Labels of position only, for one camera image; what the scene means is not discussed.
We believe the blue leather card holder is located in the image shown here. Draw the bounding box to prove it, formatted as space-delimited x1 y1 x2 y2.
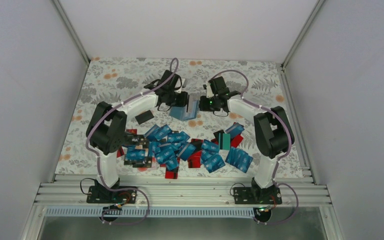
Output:
169 100 199 121

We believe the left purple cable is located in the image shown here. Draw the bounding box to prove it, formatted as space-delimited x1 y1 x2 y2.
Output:
85 57 180 193

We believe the aluminium rail frame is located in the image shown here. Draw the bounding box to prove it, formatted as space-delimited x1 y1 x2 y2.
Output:
34 175 332 207

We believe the purple cable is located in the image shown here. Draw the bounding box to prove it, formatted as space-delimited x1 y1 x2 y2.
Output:
85 57 180 193
208 69 299 200

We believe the blue cards right stack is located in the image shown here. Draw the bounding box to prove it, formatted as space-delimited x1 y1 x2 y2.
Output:
225 147 254 173

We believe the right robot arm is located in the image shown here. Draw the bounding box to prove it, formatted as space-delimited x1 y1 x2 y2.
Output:
199 76 295 204

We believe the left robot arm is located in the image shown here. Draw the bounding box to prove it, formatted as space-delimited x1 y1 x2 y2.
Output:
86 70 188 203

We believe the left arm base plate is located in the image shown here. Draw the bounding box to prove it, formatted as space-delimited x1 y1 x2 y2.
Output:
86 186 138 204

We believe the grey perforated cable duct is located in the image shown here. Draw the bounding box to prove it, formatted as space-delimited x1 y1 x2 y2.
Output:
44 206 254 219

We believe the teal black stripe card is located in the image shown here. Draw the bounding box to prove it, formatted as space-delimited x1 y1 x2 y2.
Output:
217 132 231 151

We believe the red card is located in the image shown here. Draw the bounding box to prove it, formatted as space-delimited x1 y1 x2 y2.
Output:
230 134 244 148
164 167 179 180

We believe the black visa card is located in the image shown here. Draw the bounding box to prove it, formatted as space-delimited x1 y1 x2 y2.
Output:
123 132 149 149

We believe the red card front centre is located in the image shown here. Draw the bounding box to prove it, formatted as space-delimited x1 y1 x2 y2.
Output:
164 167 179 180

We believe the red card right side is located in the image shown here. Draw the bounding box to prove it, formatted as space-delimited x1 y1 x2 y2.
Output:
230 134 244 148

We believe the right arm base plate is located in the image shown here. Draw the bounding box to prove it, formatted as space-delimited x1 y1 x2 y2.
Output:
232 185 283 205

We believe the floral patterned table mat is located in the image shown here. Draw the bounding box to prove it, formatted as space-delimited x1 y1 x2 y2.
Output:
56 57 287 179

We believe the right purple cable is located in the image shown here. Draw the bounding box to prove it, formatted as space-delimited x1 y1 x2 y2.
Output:
208 69 299 200

